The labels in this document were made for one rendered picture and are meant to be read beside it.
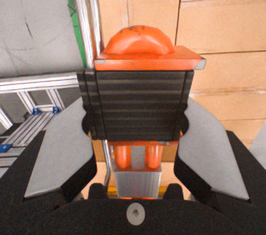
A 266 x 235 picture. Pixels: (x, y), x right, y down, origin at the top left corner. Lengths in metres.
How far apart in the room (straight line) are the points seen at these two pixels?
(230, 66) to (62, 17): 1.15
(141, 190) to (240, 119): 0.90
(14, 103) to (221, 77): 1.55
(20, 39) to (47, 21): 0.29
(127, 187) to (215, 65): 0.67
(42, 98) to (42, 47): 0.42
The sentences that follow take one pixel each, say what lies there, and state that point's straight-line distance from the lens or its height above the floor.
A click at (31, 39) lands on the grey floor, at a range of 1.45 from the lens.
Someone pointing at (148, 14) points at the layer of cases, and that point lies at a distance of 0.64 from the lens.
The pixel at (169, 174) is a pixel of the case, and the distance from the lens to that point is 0.50.
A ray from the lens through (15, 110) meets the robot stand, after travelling 1.61.
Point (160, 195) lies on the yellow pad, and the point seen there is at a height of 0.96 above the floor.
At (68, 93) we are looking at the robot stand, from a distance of 1.24.
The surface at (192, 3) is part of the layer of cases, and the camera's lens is 0.68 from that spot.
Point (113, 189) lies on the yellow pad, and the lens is 0.55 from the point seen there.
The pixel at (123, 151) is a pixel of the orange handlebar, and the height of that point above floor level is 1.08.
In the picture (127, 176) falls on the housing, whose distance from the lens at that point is 0.20.
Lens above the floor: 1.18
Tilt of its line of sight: 58 degrees down
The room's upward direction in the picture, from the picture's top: 179 degrees counter-clockwise
